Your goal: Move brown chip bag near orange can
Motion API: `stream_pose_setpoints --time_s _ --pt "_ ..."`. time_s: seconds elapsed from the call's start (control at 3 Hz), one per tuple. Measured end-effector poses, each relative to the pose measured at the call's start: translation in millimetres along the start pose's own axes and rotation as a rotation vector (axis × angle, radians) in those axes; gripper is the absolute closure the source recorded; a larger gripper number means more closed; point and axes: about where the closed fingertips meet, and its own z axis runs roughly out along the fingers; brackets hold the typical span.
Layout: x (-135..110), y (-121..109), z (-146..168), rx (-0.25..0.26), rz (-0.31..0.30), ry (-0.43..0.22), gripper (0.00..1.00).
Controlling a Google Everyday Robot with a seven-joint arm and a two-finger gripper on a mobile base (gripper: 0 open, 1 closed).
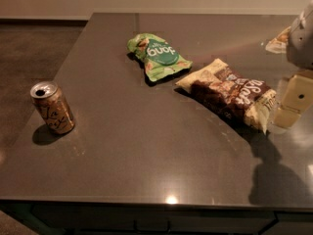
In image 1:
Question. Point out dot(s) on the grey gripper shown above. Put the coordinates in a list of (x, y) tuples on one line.
[(301, 43)]

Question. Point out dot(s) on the brown chip bag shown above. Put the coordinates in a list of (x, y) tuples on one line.
[(231, 96)]

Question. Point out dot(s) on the green chip bag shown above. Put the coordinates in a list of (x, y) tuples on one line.
[(159, 58)]

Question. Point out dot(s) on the orange soda can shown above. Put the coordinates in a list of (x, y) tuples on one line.
[(51, 103)]

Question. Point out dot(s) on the cabinet under counter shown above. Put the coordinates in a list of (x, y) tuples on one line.
[(97, 219)]

